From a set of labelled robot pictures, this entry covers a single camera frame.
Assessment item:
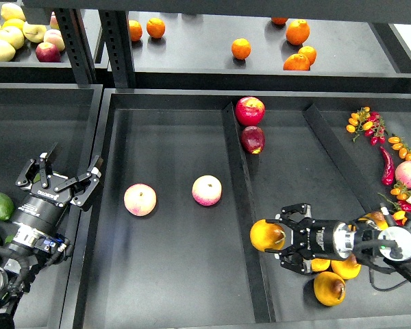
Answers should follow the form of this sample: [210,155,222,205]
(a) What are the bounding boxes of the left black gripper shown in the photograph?
[11,143,102,236]

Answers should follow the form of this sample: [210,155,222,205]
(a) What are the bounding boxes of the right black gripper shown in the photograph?
[264,203,343,275]

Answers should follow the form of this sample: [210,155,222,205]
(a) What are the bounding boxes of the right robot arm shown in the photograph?
[263,203,411,284]

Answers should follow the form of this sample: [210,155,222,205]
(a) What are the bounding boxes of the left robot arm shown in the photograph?
[0,148,103,328]

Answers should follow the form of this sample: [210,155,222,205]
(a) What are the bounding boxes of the black tray divider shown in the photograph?
[221,103,276,324]
[303,104,390,212]

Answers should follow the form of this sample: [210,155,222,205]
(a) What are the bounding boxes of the black left tray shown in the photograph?
[0,83,102,328]

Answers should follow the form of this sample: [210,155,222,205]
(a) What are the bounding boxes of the black tray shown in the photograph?
[62,89,411,328]
[0,83,102,328]

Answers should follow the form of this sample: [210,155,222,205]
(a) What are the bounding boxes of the pink apple left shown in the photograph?
[123,184,157,217]

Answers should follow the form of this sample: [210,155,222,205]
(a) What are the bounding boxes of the pink apple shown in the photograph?
[395,161,411,188]
[123,184,157,217]
[192,175,222,206]

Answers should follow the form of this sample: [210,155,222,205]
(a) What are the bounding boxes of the pink apple centre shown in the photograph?
[192,175,222,206]

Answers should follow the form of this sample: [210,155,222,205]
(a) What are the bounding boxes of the dark red apple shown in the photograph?
[240,126,266,155]

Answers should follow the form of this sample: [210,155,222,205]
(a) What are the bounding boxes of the red chili pepper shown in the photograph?
[379,146,395,186]

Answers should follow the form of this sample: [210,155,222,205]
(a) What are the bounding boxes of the mixed cherry tomato bunch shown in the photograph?
[378,182,411,225]

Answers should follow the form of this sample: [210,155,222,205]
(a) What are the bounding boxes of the black centre tray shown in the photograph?
[62,89,411,328]

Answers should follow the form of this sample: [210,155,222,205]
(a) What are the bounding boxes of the red apple on shelf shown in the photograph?
[36,42,61,62]

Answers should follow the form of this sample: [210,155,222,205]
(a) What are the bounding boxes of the bright red apple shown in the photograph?
[235,97,266,126]

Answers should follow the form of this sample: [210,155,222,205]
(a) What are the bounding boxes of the pink apple right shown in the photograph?
[395,161,411,188]

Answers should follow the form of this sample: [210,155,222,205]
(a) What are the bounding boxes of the peach on shelf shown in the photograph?
[44,29,65,52]

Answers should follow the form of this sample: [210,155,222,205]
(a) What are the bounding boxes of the orange cherry tomato bunch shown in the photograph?
[388,135,411,161]

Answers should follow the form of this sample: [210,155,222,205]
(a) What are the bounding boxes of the yellow lemon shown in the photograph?
[2,18,25,31]

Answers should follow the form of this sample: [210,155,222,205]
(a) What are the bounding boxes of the black shelf post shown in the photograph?
[53,8,97,85]
[98,10,136,88]

